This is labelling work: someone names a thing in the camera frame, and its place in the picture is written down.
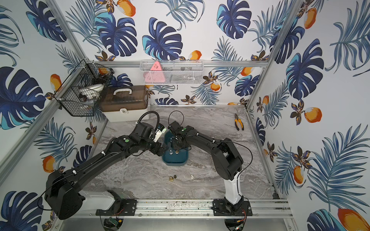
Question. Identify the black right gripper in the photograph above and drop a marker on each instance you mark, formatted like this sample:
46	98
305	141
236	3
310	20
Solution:
173	141

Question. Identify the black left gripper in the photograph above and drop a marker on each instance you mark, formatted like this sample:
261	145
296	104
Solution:
159	147

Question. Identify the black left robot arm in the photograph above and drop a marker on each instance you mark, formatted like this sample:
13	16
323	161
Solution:
63	189

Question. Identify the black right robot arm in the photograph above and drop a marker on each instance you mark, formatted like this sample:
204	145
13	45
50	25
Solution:
226	157

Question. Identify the teal plastic storage box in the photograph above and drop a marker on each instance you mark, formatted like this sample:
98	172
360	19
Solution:
174	159

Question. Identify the white storage case brown lid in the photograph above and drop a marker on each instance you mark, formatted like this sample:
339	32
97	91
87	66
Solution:
124	103

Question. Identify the orange black pliers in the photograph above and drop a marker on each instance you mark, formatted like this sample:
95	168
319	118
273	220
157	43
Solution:
238	122

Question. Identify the pink triangle card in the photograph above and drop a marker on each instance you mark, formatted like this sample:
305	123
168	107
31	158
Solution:
155	74

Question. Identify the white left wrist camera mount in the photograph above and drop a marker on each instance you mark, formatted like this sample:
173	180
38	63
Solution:
161	129

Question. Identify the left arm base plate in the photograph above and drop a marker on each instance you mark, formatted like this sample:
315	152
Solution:
120	207

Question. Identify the white mesh wall shelf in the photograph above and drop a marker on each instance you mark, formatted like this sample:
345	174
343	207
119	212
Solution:
177	72

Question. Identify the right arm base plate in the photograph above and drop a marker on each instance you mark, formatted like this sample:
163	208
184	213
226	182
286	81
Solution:
222	207

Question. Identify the black wire basket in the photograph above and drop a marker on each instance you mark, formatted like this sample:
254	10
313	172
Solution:
80	93

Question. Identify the aluminium front rail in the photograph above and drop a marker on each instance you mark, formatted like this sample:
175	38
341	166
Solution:
195	208

